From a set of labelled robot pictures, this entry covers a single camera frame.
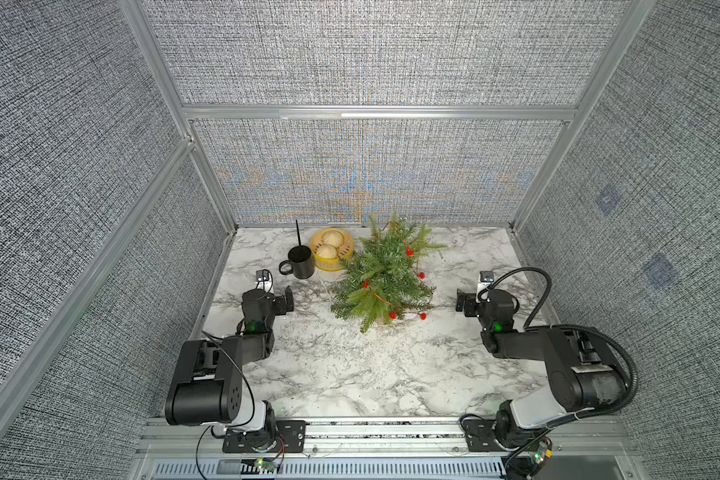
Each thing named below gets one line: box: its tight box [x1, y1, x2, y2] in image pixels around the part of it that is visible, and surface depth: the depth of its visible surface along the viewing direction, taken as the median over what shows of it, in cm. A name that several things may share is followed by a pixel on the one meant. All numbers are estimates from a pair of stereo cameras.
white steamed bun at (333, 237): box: [322, 230, 344, 248], surface depth 112 cm
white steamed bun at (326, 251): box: [316, 244, 338, 259], surface depth 106 cm
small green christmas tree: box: [330, 211, 447, 333], surface depth 73 cm
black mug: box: [279, 245, 315, 279], surface depth 103 cm
